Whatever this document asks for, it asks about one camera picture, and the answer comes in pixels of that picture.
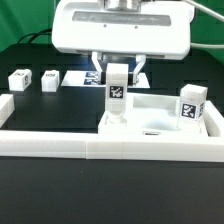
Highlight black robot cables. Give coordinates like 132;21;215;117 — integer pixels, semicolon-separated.
17;28;54;45

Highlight white U-shaped fence wall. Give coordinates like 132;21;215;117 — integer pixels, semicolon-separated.
0;94;224;162

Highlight white sheet with AprilTags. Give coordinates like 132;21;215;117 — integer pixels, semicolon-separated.
61;70;150;88

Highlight white square table top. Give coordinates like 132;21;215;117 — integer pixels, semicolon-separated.
98;93;208;137

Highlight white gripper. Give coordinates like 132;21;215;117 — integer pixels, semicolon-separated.
52;0;195;85

